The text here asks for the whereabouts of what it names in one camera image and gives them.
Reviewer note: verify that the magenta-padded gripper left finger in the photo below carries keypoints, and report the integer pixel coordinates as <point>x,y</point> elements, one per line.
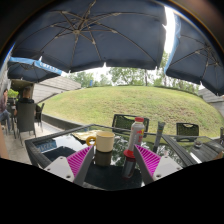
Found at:
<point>78,163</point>

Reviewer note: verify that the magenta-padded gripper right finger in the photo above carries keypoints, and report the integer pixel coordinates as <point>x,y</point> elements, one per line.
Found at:
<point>150,161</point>

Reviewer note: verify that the clear red-capped drink bottle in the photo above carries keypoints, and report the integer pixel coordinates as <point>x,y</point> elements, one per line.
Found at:
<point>136,133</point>

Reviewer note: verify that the slim upright tube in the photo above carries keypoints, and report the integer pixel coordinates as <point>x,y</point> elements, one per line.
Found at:
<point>159,135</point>

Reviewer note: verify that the yellow foil packet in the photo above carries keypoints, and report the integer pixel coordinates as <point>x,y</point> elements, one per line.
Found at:
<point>81,135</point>

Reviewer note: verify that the blue flat booklet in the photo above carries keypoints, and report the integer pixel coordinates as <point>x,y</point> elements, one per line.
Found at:
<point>46,145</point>

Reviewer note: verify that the dark woven patio chair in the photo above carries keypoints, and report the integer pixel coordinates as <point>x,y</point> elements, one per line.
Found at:
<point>187,129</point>
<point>125,122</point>

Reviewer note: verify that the small round ashtray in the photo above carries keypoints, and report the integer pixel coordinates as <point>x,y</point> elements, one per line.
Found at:
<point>198,144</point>

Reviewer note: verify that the dark slim-legged chair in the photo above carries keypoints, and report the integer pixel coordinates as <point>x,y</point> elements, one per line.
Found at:
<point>40,115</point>

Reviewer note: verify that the grey high-backed chair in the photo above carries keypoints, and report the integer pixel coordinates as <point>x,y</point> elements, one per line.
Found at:
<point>26,116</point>

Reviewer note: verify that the person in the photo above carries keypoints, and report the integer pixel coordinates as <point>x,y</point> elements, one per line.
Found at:
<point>26,95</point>
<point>4,105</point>

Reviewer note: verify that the navy umbrella with light-blue band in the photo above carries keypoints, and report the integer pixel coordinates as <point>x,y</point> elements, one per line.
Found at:
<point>33,68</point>

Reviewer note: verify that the large navy patio umbrella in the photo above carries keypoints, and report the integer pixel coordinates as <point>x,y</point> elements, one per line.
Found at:
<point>200,53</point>
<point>90,31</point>

